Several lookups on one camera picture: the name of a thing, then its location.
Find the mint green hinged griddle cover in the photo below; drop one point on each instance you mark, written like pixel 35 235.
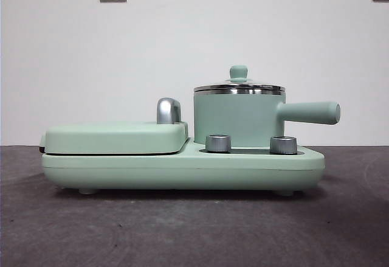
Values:
pixel 106 137

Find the mint green breakfast machine base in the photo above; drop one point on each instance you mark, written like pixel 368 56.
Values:
pixel 182 169

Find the silver control knob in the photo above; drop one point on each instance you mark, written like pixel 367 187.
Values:
pixel 218 143
pixel 283 144

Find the glass pot lid green knob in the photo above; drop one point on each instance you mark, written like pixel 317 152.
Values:
pixel 239 72

